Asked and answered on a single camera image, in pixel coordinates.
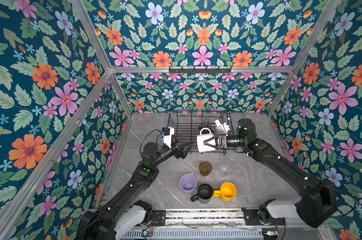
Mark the lilac plastic cup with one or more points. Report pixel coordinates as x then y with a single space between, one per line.
188 184

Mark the black hook rail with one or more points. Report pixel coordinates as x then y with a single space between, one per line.
200 70

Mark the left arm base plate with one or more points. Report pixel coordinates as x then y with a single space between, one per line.
156 218

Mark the red interior white mug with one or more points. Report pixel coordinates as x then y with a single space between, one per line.
206 141

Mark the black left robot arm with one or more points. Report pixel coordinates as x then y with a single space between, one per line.
143 176

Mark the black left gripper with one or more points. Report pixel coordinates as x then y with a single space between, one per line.
180 153

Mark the green mug cream interior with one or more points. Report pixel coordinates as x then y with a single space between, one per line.
206 129

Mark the black mug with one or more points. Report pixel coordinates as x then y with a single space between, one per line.
204 194

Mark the aluminium front rail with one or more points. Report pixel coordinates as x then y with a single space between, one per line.
203 216

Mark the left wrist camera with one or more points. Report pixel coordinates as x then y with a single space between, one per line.
167 134

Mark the yellow mug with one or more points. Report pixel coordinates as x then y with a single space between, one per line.
226 193

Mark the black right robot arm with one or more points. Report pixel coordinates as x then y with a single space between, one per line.
318 198

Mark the black wire dish rack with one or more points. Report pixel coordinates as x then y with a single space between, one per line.
188 124

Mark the olive green glass cup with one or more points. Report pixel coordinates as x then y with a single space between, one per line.
205 168

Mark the white faceted mug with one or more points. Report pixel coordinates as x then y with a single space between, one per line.
220 131

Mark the clear glass cup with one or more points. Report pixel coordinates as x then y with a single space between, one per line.
225 168

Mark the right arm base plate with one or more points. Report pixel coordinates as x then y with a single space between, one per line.
255 217

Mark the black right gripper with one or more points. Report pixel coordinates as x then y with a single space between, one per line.
216 143

